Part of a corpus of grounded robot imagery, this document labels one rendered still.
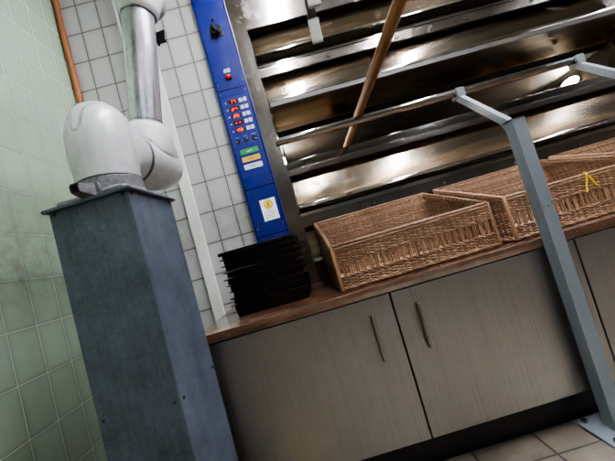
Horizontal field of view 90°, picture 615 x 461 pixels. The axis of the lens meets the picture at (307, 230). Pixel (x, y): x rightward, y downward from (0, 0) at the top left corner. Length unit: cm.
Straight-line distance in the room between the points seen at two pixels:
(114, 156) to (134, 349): 47
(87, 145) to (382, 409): 107
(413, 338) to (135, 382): 75
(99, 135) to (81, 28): 128
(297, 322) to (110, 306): 49
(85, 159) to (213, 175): 78
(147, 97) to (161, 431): 94
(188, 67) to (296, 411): 160
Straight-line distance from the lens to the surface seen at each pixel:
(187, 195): 161
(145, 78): 122
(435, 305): 105
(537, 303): 120
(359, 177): 156
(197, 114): 173
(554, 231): 116
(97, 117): 97
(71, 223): 91
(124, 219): 83
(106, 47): 206
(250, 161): 155
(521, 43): 197
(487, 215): 118
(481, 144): 181
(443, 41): 198
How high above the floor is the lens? 74
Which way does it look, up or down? 3 degrees up
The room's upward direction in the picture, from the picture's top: 16 degrees counter-clockwise
